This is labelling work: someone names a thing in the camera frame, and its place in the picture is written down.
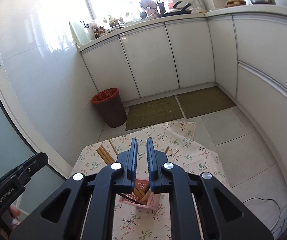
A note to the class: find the pink perforated utensil basket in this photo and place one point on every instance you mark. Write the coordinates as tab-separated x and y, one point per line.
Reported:
153	200

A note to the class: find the person's left hand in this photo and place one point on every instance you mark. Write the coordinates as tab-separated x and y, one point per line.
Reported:
15	214

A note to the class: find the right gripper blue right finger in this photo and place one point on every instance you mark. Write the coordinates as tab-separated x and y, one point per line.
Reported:
151	160

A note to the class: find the white kitchen cabinets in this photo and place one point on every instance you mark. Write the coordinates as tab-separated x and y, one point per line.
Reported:
244	50

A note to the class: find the brown trash bin orange rim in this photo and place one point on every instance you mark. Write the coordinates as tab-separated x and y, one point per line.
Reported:
109	105

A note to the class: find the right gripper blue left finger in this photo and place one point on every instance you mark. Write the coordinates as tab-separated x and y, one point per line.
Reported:
132	161

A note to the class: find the olive floor mat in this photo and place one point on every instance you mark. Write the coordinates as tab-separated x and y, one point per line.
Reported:
153	112
204	101

